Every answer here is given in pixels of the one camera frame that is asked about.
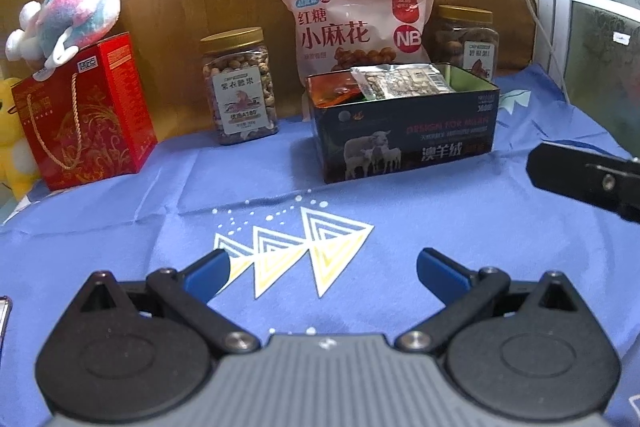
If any red snack packet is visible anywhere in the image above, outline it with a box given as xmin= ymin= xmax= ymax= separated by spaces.
xmin=309 ymin=72 xmax=372 ymax=108

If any white cable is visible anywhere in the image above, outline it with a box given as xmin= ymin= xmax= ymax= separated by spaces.
xmin=475 ymin=0 xmax=573 ymax=100

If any pink snack bag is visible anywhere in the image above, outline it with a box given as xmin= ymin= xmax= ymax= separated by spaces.
xmin=274 ymin=0 xmax=437 ymax=75

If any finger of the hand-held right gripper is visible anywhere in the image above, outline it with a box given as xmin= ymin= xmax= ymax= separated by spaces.
xmin=526 ymin=142 xmax=623 ymax=215

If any pink and blue plush toy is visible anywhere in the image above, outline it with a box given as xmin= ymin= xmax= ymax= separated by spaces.
xmin=5 ymin=0 xmax=127 ymax=80

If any cashew jar with gold lid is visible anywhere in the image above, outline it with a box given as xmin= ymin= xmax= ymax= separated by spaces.
xmin=200 ymin=27 xmax=280 ymax=146

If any silver edged flat object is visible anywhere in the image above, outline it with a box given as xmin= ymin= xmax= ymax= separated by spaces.
xmin=0 ymin=296 xmax=14 ymax=350

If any red gift box with cord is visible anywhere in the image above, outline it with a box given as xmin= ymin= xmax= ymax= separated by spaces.
xmin=11 ymin=32 xmax=159 ymax=192

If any yellow plush toy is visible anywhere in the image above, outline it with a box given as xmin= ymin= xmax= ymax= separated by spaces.
xmin=0 ymin=77 xmax=42 ymax=200

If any dark metal tin box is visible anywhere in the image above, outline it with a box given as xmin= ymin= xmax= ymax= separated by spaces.
xmin=306 ymin=63 xmax=501 ymax=184

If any pecan jar with gold lid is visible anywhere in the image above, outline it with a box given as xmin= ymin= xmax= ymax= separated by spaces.
xmin=432 ymin=5 xmax=501 ymax=82

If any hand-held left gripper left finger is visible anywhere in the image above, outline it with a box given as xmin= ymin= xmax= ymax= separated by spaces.
xmin=70 ymin=249 xmax=262 ymax=356

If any silver nut packet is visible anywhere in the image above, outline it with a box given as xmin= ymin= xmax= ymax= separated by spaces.
xmin=350 ymin=64 xmax=452 ymax=101

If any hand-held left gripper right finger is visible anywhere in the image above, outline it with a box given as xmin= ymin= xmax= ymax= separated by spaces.
xmin=396 ymin=248 xmax=590 ymax=356

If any blue printed cloth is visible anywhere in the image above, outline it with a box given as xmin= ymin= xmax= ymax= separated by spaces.
xmin=0 ymin=63 xmax=640 ymax=427

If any brown cardboard box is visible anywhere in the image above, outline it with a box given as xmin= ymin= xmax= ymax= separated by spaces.
xmin=431 ymin=0 xmax=540 ymax=70

